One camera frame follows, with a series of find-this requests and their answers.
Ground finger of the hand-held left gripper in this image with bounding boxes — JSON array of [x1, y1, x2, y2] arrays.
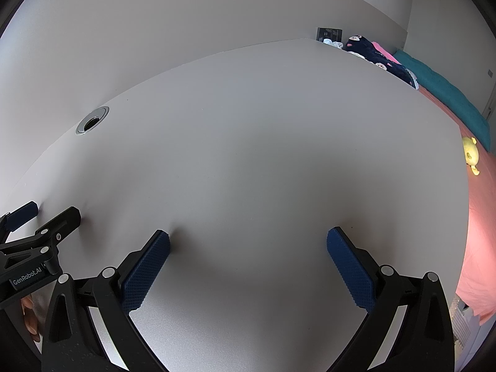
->
[[0, 206, 82, 276], [0, 201, 39, 241]]

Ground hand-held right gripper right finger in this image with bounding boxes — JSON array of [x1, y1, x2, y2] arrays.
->
[[318, 227, 455, 372]]

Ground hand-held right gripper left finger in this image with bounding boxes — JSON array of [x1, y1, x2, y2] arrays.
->
[[41, 229, 181, 372]]

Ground person's left hand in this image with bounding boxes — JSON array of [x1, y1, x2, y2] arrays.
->
[[21, 296, 46, 343]]

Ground foam puzzle floor mat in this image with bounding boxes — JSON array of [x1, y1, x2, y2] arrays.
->
[[451, 294, 482, 357]]

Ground bed with pink sheet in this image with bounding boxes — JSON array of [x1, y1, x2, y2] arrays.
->
[[416, 85, 496, 327]]

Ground yellow plush toy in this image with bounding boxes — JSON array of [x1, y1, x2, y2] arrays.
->
[[462, 137, 481, 176]]

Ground teal pillow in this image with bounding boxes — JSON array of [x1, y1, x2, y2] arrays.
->
[[393, 49, 491, 152]]

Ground navy patterned blanket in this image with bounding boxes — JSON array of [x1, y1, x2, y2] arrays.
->
[[345, 36, 417, 86]]

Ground black storage box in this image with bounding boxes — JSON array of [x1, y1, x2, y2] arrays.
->
[[317, 27, 343, 43]]

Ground silver desk cable grommet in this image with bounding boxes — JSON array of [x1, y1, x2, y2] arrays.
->
[[76, 106, 110, 135]]

